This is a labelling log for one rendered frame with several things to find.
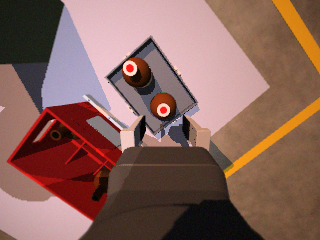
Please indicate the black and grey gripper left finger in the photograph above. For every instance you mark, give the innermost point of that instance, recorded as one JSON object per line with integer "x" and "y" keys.
{"x": 134, "y": 134}

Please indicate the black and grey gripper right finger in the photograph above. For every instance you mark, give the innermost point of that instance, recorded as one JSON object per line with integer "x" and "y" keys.
{"x": 197, "y": 135}

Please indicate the red crate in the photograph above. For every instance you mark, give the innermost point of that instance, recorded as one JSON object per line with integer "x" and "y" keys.
{"x": 47, "y": 162}

